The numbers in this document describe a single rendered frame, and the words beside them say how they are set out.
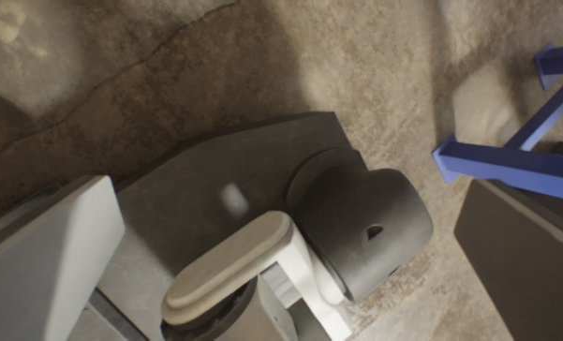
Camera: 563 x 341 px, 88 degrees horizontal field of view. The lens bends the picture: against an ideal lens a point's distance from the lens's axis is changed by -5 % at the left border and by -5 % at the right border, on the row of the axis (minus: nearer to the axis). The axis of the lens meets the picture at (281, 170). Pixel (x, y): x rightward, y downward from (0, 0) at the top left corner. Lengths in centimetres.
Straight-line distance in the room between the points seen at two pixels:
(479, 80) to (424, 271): 58
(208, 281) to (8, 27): 56
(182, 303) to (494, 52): 100
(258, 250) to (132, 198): 22
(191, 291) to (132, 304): 20
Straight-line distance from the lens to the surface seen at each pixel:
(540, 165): 80
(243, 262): 38
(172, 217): 51
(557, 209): 116
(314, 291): 41
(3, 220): 55
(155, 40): 67
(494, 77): 109
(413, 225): 43
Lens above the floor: 65
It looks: 69 degrees down
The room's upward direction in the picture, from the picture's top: 121 degrees clockwise
